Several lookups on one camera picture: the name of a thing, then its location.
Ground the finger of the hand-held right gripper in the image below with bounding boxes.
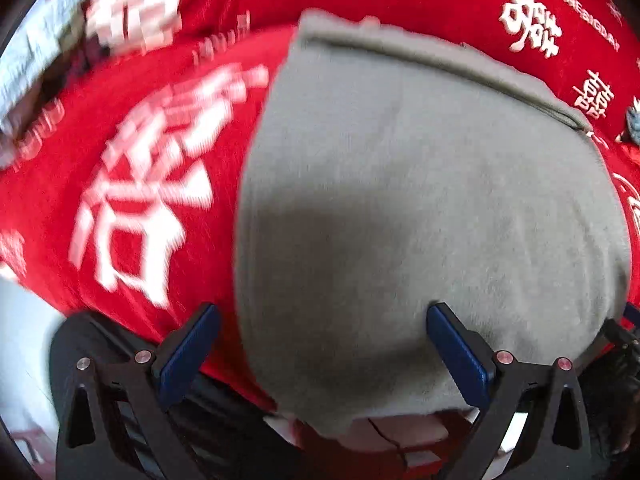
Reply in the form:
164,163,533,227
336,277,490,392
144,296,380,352
601,310,640,356

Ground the pale green crumpled cloth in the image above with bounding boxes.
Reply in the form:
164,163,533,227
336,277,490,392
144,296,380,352
0,0,97,136

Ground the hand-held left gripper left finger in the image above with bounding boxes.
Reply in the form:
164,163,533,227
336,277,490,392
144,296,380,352
54,302,222,480

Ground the grey blue cloth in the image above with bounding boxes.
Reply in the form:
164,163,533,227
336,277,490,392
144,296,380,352
617,97,640,143

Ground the grey knit sweater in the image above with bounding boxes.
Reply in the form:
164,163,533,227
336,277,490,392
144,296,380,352
234,9,632,438

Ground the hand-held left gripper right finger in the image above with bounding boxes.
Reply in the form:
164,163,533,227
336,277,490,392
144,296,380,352
425,302,594,480

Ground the red printed blanket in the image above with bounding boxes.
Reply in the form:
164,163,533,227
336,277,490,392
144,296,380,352
0,0,640,471

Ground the white cloth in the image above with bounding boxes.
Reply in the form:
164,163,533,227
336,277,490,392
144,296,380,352
264,404,482,467

